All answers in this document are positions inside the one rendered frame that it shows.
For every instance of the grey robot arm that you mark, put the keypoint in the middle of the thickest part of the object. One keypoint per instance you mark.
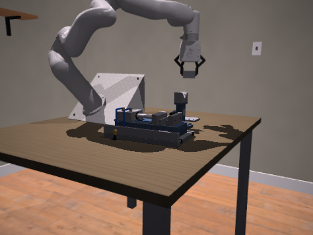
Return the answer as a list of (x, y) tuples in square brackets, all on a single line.
[(72, 40)]

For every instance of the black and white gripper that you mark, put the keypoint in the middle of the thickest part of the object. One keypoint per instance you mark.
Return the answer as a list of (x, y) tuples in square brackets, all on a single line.
[(190, 51)]

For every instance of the light grey flat bar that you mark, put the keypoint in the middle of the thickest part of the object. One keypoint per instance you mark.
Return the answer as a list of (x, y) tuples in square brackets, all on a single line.
[(163, 120)]

